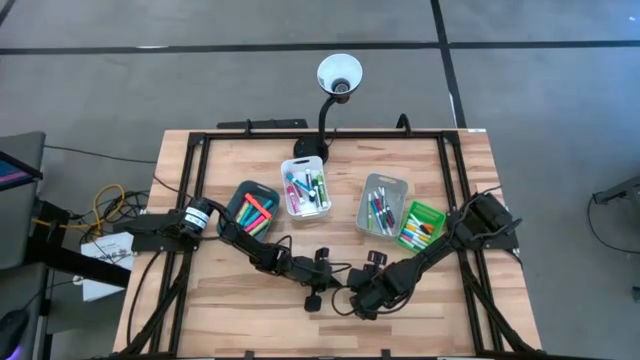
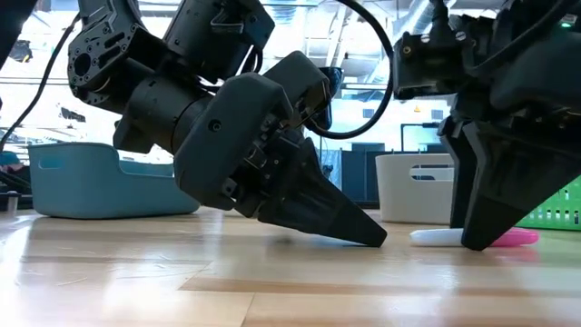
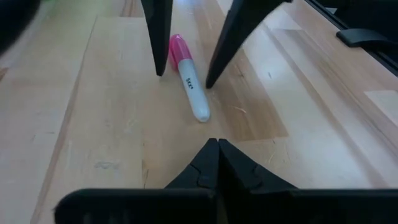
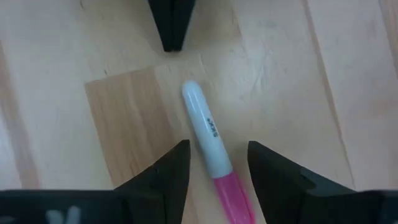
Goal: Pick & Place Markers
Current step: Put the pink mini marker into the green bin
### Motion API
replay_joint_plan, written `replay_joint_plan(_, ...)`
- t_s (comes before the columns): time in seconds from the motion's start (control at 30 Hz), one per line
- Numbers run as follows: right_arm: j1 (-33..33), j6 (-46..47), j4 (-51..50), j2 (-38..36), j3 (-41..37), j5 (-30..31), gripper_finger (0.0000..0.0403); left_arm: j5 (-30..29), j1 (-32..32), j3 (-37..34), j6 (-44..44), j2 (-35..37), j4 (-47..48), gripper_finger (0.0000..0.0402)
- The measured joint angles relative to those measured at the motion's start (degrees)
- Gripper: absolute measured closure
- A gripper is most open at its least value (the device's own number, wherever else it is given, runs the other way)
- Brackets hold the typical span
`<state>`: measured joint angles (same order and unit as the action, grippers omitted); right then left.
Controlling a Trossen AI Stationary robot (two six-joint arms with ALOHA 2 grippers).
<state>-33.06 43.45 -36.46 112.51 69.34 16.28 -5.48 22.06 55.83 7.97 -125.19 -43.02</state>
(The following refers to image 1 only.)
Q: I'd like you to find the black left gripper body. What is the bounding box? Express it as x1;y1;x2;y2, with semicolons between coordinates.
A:
288;255;344;294

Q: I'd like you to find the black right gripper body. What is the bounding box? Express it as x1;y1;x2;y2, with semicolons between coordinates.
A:
346;266;402;309

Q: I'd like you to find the purple dry-erase marker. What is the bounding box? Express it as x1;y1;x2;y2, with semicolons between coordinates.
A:
378;186;397;227

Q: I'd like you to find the long magenta cap marker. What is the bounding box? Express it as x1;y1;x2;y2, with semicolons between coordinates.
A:
373;190;394;230

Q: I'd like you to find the pink Expo marker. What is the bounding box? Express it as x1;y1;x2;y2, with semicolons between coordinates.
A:
286;184;301;215

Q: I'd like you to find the teal Expo marker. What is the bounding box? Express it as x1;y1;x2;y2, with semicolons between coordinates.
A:
285;172;317;199

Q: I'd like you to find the pink highlighter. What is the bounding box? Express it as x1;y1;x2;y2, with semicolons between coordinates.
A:
243;214;267;234

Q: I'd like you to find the orange highlighter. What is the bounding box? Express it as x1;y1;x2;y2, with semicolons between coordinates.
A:
243;192;274;220

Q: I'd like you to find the white plastic bin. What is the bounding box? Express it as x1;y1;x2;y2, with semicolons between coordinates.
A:
279;155;333;222

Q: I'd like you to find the grey plastic bin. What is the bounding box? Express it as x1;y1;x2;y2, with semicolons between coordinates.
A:
355;172;410;239

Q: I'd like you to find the green plastic basket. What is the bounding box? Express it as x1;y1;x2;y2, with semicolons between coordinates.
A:
394;200;448;254

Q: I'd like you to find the teal plastic bin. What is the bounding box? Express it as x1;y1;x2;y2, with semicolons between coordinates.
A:
216;180;282;242

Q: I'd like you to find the black gooseneck desk lamp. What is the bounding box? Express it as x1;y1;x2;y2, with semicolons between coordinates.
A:
293;52;364;165

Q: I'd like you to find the black flat bar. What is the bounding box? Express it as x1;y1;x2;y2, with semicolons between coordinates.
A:
215;118;310;131

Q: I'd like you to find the white paper sheet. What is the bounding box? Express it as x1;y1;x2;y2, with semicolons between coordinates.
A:
79;230;136;303

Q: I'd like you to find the black desk leg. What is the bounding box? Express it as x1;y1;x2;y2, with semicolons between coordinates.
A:
22;199;132;290

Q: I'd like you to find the black stand foot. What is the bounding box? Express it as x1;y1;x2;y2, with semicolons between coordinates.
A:
591;173;640;207

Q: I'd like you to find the grey desk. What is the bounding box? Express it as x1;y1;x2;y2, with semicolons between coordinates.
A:
0;130;47;271

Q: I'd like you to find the black computer mouse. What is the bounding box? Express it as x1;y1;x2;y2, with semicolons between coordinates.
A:
0;308;30;357

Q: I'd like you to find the dark tablet screen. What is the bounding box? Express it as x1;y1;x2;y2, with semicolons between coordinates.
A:
0;149;44;192

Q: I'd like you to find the black aluminium table frame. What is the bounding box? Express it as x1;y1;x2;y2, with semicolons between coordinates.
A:
115;128;540;360

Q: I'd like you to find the black floor cable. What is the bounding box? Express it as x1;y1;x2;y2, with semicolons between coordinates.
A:
585;195;640;255
43;143;159;166

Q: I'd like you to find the yellow cable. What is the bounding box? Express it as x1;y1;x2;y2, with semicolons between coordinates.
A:
33;183;127;232

